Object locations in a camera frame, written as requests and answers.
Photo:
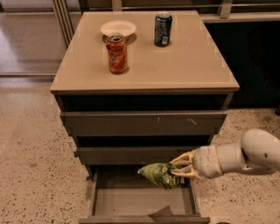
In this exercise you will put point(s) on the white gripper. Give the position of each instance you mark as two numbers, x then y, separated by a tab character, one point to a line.
204	162

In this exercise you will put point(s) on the green jalapeno chip bag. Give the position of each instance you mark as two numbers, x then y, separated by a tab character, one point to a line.
160	174

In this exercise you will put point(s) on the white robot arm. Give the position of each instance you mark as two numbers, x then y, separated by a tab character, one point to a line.
258	153

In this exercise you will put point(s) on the top grey drawer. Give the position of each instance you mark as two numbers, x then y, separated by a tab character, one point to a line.
143	123

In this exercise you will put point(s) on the bottom grey open drawer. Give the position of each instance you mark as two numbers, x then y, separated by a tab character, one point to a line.
119	195

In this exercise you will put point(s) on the grey drawer cabinet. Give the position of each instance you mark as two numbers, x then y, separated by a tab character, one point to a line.
188	75

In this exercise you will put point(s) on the middle grey drawer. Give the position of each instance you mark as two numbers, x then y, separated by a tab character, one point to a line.
128	155

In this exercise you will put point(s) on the orange soda can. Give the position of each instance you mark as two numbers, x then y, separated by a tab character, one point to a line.
117	53

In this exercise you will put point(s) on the blue soda can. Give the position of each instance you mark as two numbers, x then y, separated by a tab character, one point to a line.
163	25

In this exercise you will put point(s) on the white paper plate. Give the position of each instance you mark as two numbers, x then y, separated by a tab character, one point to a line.
125	28

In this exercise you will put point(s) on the metal railing frame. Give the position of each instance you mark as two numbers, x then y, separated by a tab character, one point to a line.
225	19

